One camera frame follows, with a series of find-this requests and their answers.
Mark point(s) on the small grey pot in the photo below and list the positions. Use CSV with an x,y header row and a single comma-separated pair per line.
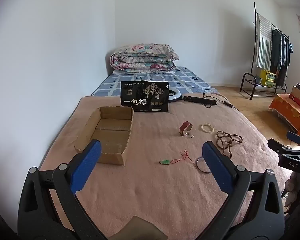
x,y
258,79

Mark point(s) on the striped hanging cloth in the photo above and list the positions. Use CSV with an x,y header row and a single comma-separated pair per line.
x,y
263,42

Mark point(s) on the folded floral quilt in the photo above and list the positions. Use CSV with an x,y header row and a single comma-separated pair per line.
x,y
145,58

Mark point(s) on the blue checked bedsheet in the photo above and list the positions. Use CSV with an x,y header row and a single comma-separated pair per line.
x,y
185,78

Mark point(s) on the dark hanging garment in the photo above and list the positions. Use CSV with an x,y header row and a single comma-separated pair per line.
x,y
276,52

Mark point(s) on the black snack bag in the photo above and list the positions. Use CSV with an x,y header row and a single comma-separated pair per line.
x,y
145,96

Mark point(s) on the orange covered table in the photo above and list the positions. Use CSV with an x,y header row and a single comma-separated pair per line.
x,y
287,112

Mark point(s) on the cardboard box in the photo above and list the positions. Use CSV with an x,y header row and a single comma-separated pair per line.
x,y
112,127

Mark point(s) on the red wrist band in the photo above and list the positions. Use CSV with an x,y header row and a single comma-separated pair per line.
x,y
183,127

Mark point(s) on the pink blanket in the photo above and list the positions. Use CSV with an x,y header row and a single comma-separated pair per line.
x,y
152,192

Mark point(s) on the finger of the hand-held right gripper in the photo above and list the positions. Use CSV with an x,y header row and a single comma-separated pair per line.
x,y
276,145
293,137

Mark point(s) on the person's right hand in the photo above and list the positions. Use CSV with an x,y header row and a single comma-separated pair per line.
x,y
293,188

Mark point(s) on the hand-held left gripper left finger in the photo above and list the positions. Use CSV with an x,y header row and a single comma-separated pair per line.
x,y
87,165

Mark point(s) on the black clothes rack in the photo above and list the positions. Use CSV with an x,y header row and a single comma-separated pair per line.
x,y
254,12

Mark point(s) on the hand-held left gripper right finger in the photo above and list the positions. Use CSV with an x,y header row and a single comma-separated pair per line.
x,y
217,167

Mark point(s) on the blue denim garment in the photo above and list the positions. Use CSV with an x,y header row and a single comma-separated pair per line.
x,y
285,52

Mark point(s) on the black folded tripod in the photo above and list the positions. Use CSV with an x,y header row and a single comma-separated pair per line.
x,y
200,100

